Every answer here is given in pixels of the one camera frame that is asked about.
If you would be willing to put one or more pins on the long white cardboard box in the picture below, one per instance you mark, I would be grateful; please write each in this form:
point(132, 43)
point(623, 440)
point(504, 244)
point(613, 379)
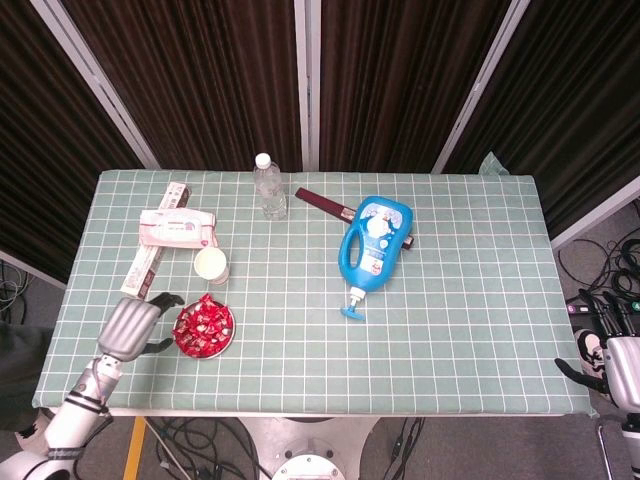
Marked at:
point(142, 272)

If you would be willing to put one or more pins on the black power strip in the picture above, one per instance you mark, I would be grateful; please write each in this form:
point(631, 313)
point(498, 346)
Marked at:
point(582, 307)

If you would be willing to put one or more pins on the clear plastic water bottle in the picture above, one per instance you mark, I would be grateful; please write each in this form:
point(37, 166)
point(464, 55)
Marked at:
point(271, 195)

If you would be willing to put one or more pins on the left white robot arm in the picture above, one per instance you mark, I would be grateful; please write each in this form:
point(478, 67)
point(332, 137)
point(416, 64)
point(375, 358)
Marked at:
point(70, 425)

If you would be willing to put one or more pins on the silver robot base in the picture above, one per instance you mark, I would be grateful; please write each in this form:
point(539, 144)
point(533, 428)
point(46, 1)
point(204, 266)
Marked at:
point(307, 450)

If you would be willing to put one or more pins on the grey metal tube frame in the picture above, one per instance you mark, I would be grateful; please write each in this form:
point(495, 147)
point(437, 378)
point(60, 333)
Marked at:
point(602, 445)

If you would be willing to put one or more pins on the pink white wet wipes pack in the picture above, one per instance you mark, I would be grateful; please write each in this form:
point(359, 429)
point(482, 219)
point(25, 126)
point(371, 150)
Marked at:
point(175, 229)

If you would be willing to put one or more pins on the dark ribbed partition panel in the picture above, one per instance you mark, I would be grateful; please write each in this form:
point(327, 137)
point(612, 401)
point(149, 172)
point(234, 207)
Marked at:
point(565, 110)
point(395, 85)
point(200, 85)
point(45, 150)

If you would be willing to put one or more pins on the white paper cup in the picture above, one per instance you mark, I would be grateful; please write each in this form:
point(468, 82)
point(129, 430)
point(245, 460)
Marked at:
point(211, 264)

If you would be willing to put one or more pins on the black white sneaker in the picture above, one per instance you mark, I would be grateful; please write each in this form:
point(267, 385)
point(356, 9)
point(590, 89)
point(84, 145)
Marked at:
point(590, 345)

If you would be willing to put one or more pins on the metal bowl of candies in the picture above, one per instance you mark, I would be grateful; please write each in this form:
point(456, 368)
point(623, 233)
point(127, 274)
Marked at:
point(226, 345)

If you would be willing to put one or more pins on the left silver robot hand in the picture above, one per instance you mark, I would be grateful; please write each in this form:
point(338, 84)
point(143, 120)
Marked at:
point(125, 330)

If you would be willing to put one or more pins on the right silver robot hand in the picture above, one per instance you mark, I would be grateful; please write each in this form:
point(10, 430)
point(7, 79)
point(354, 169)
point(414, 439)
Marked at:
point(622, 370)

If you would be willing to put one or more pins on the white shoe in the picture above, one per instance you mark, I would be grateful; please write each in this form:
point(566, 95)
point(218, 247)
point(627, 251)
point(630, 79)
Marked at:
point(31, 435)

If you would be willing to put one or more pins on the green checked tablecloth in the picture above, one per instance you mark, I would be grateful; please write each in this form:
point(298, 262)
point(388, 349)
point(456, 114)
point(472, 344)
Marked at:
point(400, 360)

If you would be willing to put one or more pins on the blue pump detergent bottle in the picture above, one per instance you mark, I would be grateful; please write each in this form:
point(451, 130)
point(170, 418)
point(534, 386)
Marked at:
point(375, 240)

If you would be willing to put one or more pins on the long dark red box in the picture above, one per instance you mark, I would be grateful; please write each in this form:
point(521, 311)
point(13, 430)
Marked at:
point(322, 202)

